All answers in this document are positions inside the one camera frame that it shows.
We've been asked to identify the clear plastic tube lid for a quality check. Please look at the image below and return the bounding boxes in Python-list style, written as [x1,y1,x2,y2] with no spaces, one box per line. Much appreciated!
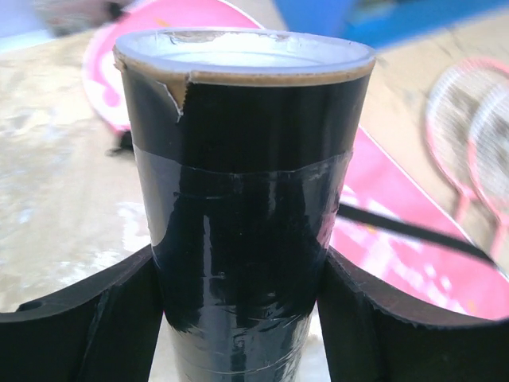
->
[115,27,375,75]

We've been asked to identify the pink racket bag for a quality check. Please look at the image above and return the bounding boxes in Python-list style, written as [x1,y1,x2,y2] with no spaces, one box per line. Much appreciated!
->
[82,1,508,320]

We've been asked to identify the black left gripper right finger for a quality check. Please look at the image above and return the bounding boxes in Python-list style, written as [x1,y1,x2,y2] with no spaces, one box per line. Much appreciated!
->
[317,248,508,382]

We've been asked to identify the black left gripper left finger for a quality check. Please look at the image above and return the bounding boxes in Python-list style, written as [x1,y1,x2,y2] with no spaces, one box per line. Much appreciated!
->
[1,247,162,381]

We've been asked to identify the pink badminton racket upper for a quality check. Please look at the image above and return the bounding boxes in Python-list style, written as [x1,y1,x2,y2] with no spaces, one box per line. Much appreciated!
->
[424,57,508,223]

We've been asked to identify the black shuttlecock tube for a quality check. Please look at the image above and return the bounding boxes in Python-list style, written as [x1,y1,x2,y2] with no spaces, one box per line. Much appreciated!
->
[113,47,375,381]

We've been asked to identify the black bag strap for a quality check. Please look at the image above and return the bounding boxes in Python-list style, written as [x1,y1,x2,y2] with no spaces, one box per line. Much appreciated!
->
[105,133,498,266]

